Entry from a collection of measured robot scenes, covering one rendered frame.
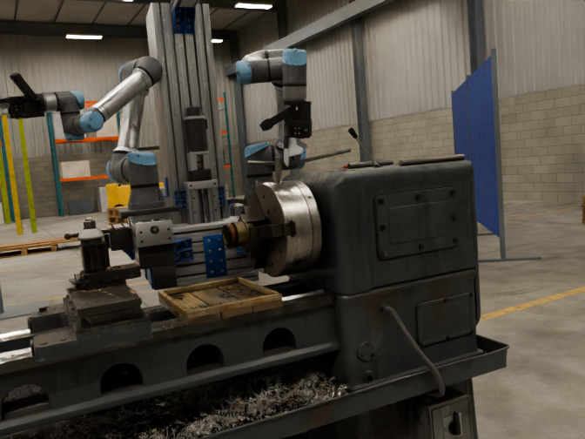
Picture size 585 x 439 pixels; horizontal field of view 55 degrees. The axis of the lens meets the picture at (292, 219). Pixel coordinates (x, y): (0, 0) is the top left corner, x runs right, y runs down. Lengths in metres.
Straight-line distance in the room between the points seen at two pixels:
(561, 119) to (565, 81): 0.80
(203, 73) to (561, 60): 11.42
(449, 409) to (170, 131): 1.59
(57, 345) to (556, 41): 12.83
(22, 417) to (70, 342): 0.24
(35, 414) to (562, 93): 12.57
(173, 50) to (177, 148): 0.43
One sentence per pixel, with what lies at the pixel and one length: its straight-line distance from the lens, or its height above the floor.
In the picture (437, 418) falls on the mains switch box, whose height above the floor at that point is 0.40.
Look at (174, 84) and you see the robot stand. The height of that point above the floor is 1.68.
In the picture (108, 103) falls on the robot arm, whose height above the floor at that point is 1.58.
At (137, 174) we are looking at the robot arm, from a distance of 2.33.
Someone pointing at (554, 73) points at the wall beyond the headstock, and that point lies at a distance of 13.59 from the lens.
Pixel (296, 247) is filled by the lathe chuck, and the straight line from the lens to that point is 1.75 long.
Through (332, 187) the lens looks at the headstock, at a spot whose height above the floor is 1.21.
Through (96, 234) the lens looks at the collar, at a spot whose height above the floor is 1.13.
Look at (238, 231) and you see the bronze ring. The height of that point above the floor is 1.10.
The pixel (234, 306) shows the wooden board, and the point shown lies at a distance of 1.66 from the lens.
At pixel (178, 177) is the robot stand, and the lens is 2.54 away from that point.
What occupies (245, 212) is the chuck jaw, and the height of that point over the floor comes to 1.14.
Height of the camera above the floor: 1.29
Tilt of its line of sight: 6 degrees down
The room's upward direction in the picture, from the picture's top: 5 degrees counter-clockwise
